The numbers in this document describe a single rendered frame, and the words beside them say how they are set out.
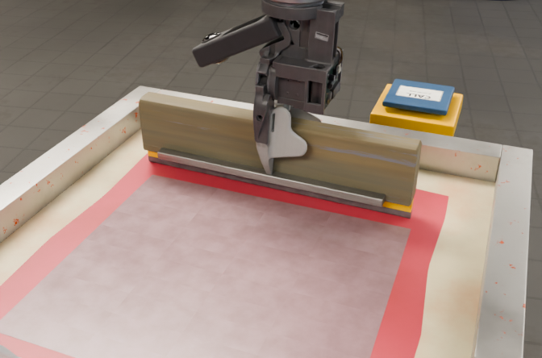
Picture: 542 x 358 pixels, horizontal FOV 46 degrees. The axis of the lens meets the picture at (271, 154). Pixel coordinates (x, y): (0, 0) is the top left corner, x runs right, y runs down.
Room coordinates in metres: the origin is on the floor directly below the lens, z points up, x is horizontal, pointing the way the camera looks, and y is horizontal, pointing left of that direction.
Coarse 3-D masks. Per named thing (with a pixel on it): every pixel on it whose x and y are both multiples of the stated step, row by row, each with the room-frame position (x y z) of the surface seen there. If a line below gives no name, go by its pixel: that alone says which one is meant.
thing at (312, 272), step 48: (288, 192) 0.68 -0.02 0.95; (288, 240) 0.58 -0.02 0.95; (336, 240) 0.58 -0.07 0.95; (384, 240) 0.58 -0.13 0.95; (432, 240) 0.58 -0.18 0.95; (240, 288) 0.50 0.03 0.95; (288, 288) 0.50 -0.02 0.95; (336, 288) 0.50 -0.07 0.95; (384, 288) 0.50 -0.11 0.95; (192, 336) 0.43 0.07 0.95; (240, 336) 0.43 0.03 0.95; (288, 336) 0.43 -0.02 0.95; (336, 336) 0.43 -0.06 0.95; (384, 336) 0.43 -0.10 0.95
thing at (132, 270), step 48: (144, 192) 0.68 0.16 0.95; (192, 192) 0.68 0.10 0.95; (240, 192) 0.68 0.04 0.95; (48, 240) 0.58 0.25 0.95; (96, 240) 0.58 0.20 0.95; (144, 240) 0.58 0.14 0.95; (192, 240) 0.58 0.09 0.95; (240, 240) 0.58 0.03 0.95; (0, 288) 0.50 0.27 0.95; (48, 288) 0.50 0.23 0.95; (96, 288) 0.50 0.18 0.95; (144, 288) 0.50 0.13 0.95; (192, 288) 0.50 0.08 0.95; (0, 336) 0.43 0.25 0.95; (48, 336) 0.43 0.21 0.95; (96, 336) 0.43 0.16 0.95; (144, 336) 0.43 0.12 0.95
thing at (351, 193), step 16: (176, 160) 0.71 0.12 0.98; (192, 160) 0.70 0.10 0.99; (208, 160) 0.70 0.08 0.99; (224, 160) 0.70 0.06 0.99; (240, 176) 0.67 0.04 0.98; (256, 176) 0.66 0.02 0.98; (272, 176) 0.66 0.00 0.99; (288, 176) 0.66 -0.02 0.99; (320, 192) 0.63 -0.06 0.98; (336, 192) 0.63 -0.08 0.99; (352, 192) 0.62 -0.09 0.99; (368, 192) 0.62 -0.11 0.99
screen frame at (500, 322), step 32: (128, 96) 0.89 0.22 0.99; (192, 96) 0.89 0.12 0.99; (96, 128) 0.78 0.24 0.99; (128, 128) 0.82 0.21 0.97; (384, 128) 0.78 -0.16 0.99; (64, 160) 0.69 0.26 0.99; (96, 160) 0.75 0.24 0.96; (448, 160) 0.72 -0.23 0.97; (480, 160) 0.71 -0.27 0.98; (512, 160) 0.69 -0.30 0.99; (0, 192) 0.62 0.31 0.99; (32, 192) 0.63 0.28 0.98; (512, 192) 0.62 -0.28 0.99; (0, 224) 0.58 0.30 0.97; (512, 224) 0.56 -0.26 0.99; (512, 256) 0.50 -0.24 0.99; (512, 288) 0.45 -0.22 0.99; (480, 320) 0.41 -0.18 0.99; (512, 320) 0.41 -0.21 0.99; (480, 352) 0.38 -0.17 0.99; (512, 352) 0.38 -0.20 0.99
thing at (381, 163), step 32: (160, 96) 0.75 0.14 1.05; (160, 128) 0.73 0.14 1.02; (192, 128) 0.71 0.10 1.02; (224, 128) 0.70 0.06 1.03; (320, 128) 0.66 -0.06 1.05; (352, 128) 0.66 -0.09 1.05; (256, 160) 0.68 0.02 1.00; (288, 160) 0.66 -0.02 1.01; (320, 160) 0.65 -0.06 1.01; (352, 160) 0.63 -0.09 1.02; (384, 160) 0.62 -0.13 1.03; (416, 160) 0.61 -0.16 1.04; (384, 192) 0.62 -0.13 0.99
